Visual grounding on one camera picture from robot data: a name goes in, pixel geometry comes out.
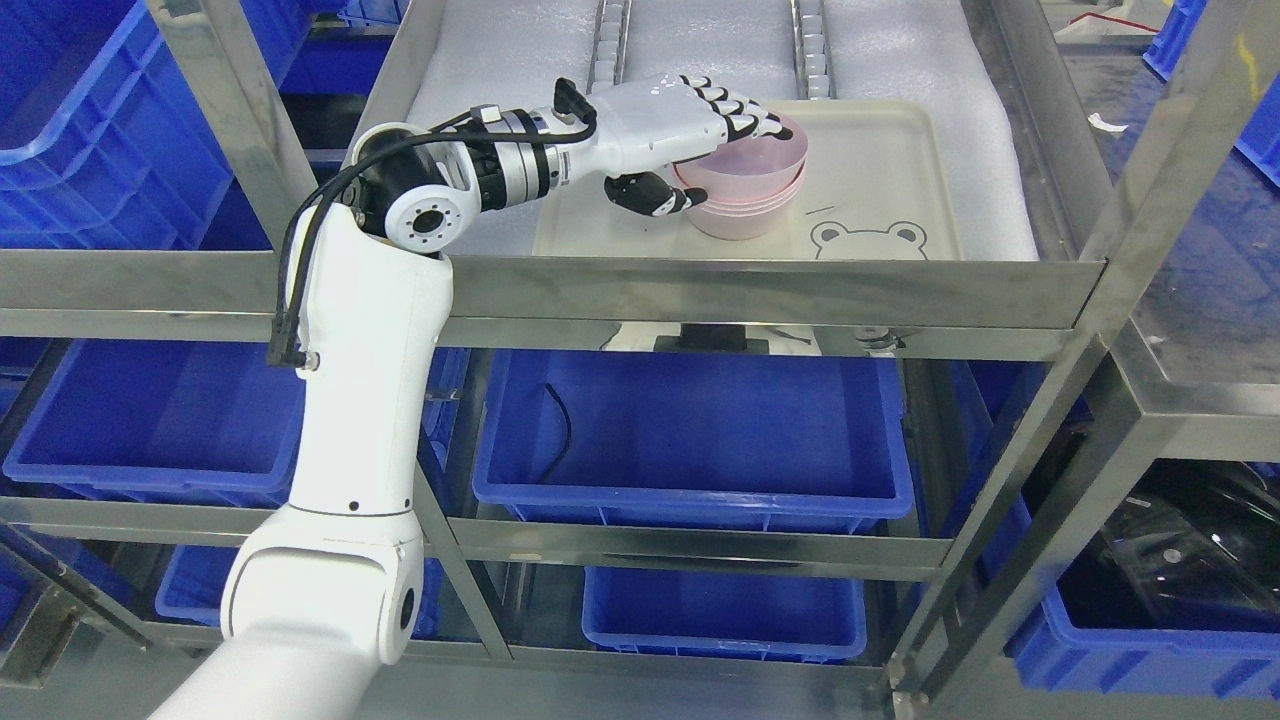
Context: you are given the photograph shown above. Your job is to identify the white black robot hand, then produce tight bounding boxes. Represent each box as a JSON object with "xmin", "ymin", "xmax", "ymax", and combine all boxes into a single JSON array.
[{"xmin": 559, "ymin": 73, "xmax": 794, "ymax": 217}]

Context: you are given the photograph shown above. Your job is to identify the pink ikea bowl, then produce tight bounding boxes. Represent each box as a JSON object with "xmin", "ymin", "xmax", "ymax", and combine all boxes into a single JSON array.
[{"xmin": 675, "ymin": 117, "xmax": 808, "ymax": 204}]

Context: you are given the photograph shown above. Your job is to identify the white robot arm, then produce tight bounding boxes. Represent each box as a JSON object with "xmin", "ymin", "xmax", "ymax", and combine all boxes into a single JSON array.
[{"xmin": 154, "ymin": 81, "xmax": 791, "ymax": 719}]

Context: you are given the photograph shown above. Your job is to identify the stainless steel shelf rack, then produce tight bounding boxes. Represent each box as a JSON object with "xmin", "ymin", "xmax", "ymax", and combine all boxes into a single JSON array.
[{"xmin": 3, "ymin": 1, "xmax": 1277, "ymax": 719}]

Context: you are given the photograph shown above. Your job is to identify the stacked pink bowls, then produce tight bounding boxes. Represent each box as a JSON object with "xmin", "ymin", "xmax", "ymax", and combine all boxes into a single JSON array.
[{"xmin": 684, "ymin": 167, "xmax": 806, "ymax": 241}]

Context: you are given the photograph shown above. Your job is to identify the cream bear tray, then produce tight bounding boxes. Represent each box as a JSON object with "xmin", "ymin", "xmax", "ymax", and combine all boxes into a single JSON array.
[{"xmin": 532, "ymin": 100, "xmax": 963, "ymax": 261}]

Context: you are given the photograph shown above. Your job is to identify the blue bin centre lower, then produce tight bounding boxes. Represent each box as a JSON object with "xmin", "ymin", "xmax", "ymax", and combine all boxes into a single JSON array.
[{"xmin": 472, "ymin": 350, "xmax": 914, "ymax": 536}]

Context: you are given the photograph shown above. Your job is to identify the blue bin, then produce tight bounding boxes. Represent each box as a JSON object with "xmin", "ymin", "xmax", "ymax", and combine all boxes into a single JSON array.
[
  {"xmin": 472, "ymin": 350, "xmax": 914, "ymax": 536},
  {"xmin": 0, "ymin": 0, "xmax": 311, "ymax": 251},
  {"xmin": 581, "ymin": 568, "xmax": 868, "ymax": 664},
  {"xmin": 1006, "ymin": 560, "xmax": 1279, "ymax": 701},
  {"xmin": 3, "ymin": 340, "xmax": 421, "ymax": 509}
]

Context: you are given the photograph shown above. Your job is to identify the blue bin bottom centre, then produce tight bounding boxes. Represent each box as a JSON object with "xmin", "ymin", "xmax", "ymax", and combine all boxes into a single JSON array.
[{"xmin": 581, "ymin": 568, "xmax": 868, "ymax": 664}]

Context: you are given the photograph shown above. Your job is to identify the blue bin left lower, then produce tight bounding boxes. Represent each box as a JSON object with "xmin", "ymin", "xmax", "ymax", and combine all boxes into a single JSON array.
[{"xmin": 3, "ymin": 340, "xmax": 421, "ymax": 509}]

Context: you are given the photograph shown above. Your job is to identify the blue bin upper left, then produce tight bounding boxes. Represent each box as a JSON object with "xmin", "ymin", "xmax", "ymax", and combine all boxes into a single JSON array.
[{"xmin": 0, "ymin": 0, "xmax": 311, "ymax": 251}]

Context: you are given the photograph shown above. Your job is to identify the blue bin lower right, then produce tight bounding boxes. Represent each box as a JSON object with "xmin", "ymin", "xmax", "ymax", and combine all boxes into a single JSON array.
[{"xmin": 1006, "ymin": 560, "xmax": 1279, "ymax": 701}]

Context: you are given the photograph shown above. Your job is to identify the black helmet in bin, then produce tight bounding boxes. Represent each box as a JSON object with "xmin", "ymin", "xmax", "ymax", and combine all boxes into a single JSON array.
[{"xmin": 1059, "ymin": 486, "xmax": 1277, "ymax": 633}]

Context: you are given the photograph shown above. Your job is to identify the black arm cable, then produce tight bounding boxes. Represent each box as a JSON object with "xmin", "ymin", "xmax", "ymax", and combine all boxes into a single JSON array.
[{"xmin": 268, "ymin": 78, "xmax": 599, "ymax": 366}]

